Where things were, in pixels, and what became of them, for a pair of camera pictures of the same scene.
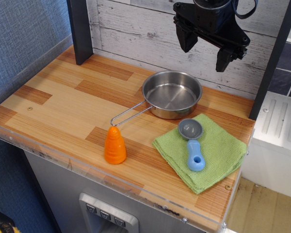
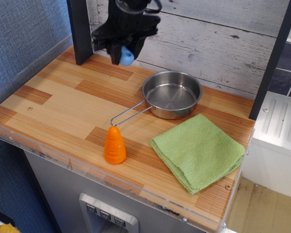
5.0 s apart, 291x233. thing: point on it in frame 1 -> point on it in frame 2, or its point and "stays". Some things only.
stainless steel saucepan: (172, 94) stays
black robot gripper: (215, 21) -> (128, 24)
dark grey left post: (80, 30) stays
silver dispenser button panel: (98, 217) stays
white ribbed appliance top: (278, 122) stays
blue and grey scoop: (191, 129) -> (127, 57)
